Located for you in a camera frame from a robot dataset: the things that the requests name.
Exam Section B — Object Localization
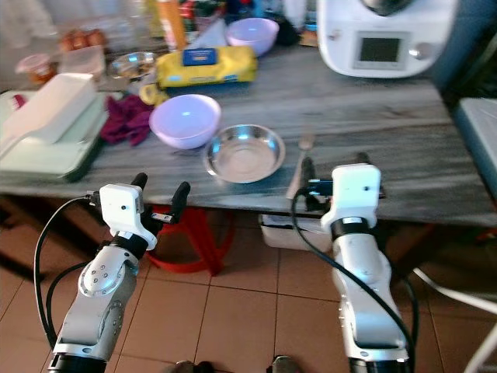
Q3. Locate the white storage box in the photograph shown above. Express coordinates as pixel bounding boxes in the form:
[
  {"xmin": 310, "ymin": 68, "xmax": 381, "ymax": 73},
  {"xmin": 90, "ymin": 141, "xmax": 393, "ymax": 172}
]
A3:
[{"xmin": 260, "ymin": 214, "xmax": 332, "ymax": 250}]

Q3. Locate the red plastic stool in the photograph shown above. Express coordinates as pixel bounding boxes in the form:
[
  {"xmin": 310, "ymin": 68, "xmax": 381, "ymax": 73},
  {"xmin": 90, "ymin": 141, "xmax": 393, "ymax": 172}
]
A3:
[{"xmin": 154, "ymin": 206, "xmax": 222, "ymax": 274}]

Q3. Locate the pale green tray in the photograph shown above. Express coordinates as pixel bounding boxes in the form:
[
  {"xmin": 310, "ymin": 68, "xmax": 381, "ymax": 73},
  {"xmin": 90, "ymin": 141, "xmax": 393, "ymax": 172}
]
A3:
[{"xmin": 0, "ymin": 91, "xmax": 111, "ymax": 183}]

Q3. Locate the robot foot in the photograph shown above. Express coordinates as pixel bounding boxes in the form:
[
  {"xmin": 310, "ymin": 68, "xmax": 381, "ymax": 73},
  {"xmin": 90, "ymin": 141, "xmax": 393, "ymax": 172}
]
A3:
[
  {"xmin": 268, "ymin": 355, "xmax": 312, "ymax": 373},
  {"xmin": 175, "ymin": 360, "xmax": 211, "ymax": 373}
]

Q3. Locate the white bottle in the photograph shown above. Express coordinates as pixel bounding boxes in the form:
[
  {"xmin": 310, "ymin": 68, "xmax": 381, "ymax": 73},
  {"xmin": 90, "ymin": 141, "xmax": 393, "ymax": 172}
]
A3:
[{"xmin": 283, "ymin": 0, "xmax": 308, "ymax": 30}]

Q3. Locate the metal spoon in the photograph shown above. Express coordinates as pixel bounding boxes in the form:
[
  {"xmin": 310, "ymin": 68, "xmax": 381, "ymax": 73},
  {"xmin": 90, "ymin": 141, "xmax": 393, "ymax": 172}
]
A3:
[{"xmin": 286, "ymin": 132, "xmax": 317, "ymax": 200}]

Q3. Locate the clear plastic container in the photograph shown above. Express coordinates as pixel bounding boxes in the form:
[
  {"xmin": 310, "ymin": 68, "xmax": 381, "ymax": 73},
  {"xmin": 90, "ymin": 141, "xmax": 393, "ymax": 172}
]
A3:
[{"xmin": 58, "ymin": 47, "xmax": 106, "ymax": 77}]

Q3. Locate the orange bottle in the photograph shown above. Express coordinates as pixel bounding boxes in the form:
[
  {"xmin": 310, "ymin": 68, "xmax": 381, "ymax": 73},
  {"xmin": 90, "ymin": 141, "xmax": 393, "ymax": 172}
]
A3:
[{"xmin": 158, "ymin": 0, "xmax": 188, "ymax": 52}]

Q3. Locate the yellow package with blue label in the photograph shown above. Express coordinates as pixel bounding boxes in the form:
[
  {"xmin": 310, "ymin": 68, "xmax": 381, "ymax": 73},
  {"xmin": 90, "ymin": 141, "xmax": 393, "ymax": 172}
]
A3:
[{"xmin": 155, "ymin": 45, "xmax": 258, "ymax": 88}]

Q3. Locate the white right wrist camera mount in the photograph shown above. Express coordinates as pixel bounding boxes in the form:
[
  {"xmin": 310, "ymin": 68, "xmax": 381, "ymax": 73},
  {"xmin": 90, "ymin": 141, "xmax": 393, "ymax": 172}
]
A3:
[{"xmin": 321, "ymin": 163, "xmax": 384, "ymax": 231}]

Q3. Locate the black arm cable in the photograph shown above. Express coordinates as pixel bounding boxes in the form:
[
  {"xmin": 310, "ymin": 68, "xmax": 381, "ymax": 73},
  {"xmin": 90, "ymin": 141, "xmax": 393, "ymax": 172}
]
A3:
[
  {"xmin": 290, "ymin": 186, "xmax": 420, "ymax": 368},
  {"xmin": 33, "ymin": 194, "xmax": 106, "ymax": 352}
]

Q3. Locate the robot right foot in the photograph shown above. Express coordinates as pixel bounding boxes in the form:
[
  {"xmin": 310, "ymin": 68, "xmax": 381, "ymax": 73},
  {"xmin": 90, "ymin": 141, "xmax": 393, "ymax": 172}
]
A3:
[{"xmin": 268, "ymin": 355, "xmax": 312, "ymax": 373}]

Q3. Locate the clear cup with red content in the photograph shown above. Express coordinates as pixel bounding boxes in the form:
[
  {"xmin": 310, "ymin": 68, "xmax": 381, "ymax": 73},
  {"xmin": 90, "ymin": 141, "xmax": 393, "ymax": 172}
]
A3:
[{"xmin": 16, "ymin": 53, "xmax": 58, "ymax": 85}]

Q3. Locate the shallow steel bowl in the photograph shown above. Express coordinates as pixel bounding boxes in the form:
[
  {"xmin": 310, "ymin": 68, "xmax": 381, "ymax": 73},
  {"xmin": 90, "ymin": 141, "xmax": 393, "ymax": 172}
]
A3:
[{"xmin": 204, "ymin": 124, "xmax": 287, "ymax": 184}]

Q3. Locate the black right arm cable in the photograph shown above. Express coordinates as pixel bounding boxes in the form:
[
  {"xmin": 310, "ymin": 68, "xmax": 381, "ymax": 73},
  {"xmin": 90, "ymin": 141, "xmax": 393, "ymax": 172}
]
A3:
[{"xmin": 290, "ymin": 186, "xmax": 420, "ymax": 368}]

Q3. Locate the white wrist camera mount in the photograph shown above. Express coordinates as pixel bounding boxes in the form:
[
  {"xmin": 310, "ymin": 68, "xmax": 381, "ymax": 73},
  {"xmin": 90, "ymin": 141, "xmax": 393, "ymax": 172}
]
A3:
[
  {"xmin": 321, "ymin": 163, "xmax": 384, "ymax": 231},
  {"xmin": 99, "ymin": 183, "xmax": 157, "ymax": 249}
]

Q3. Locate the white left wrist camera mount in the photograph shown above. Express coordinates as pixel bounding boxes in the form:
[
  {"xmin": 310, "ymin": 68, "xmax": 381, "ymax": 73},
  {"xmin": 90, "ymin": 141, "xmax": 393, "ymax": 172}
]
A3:
[{"xmin": 99, "ymin": 183, "xmax": 157, "ymax": 249}]

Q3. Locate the white kitchen appliance with display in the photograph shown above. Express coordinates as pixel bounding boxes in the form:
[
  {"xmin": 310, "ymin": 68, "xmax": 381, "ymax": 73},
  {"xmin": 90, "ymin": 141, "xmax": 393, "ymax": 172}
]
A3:
[{"xmin": 317, "ymin": 0, "xmax": 459, "ymax": 78}]

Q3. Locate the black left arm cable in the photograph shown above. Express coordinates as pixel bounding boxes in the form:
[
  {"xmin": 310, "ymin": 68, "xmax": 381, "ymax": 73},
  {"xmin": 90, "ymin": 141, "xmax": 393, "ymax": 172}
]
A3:
[{"xmin": 33, "ymin": 194, "xmax": 106, "ymax": 352}]

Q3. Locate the small yellow cup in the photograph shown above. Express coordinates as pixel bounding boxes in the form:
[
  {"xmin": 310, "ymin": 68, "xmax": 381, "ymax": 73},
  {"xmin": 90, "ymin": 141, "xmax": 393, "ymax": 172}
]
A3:
[{"xmin": 138, "ymin": 82, "xmax": 166, "ymax": 106}]

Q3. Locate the box of brown eggs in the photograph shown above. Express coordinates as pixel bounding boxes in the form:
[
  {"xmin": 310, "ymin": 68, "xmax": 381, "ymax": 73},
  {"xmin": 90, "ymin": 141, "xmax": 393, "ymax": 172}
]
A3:
[{"xmin": 61, "ymin": 30, "xmax": 106, "ymax": 51}]

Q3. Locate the white paper napkin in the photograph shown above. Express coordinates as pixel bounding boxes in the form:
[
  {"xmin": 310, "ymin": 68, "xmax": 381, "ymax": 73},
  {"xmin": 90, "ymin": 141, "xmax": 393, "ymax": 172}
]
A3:
[{"xmin": 196, "ymin": 19, "xmax": 231, "ymax": 49}]

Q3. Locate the large lilac plastic bowl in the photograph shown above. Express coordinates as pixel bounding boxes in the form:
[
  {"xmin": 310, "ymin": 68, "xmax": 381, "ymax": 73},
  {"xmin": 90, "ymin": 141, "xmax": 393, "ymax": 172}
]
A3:
[{"xmin": 149, "ymin": 94, "xmax": 222, "ymax": 150}]

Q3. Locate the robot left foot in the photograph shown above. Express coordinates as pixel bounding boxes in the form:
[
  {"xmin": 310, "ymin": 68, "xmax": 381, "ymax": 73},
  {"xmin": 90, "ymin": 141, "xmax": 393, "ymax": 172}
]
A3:
[{"xmin": 175, "ymin": 360, "xmax": 211, "ymax": 373}]

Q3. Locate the small lilac plastic bowl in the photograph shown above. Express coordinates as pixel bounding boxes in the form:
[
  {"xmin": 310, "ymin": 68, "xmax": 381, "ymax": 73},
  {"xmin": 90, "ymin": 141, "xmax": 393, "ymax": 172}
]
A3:
[{"xmin": 225, "ymin": 17, "xmax": 280, "ymax": 57}]

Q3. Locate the magenta cloth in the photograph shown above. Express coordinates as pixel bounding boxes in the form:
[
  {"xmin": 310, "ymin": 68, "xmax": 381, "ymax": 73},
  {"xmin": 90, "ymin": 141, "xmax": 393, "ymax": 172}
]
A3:
[{"xmin": 101, "ymin": 93, "xmax": 155, "ymax": 147}]

